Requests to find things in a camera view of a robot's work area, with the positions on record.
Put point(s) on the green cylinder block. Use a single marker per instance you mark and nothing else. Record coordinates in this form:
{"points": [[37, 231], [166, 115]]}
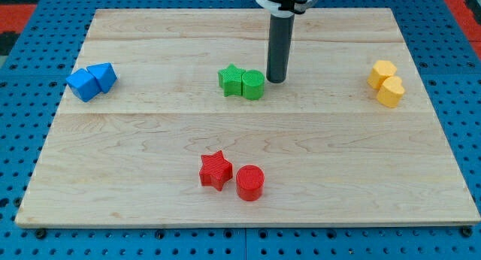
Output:
{"points": [[253, 82]]}

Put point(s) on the black robot arm flange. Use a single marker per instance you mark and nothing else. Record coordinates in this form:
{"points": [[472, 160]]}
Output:
{"points": [[286, 8]]}

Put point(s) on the green star block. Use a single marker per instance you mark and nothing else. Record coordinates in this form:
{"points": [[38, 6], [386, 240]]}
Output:
{"points": [[230, 80]]}

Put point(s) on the red star block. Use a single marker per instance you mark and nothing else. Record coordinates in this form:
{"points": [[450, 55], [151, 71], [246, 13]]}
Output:
{"points": [[215, 171]]}

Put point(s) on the red cylinder block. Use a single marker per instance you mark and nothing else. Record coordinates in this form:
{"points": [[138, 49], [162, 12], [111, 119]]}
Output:
{"points": [[250, 182]]}

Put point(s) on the light wooden board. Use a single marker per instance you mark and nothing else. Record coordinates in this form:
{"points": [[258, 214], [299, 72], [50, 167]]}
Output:
{"points": [[332, 155]]}

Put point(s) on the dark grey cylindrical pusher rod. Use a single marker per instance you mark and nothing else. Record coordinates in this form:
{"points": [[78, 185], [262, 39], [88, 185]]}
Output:
{"points": [[279, 42]]}

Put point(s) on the blue triangular prism block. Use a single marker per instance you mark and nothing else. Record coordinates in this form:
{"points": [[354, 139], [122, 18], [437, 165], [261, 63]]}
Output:
{"points": [[104, 74]]}

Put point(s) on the yellow hexagon block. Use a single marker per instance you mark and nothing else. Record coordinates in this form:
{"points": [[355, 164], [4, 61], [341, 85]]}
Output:
{"points": [[381, 70]]}

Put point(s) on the yellow heart block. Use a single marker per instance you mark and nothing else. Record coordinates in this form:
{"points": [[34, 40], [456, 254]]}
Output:
{"points": [[391, 92]]}

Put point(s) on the blue cube block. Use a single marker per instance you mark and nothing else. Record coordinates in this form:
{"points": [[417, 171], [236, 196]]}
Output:
{"points": [[83, 85]]}

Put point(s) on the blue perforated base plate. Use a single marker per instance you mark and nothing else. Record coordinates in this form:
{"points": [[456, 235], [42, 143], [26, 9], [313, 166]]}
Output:
{"points": [[40, 40]]}

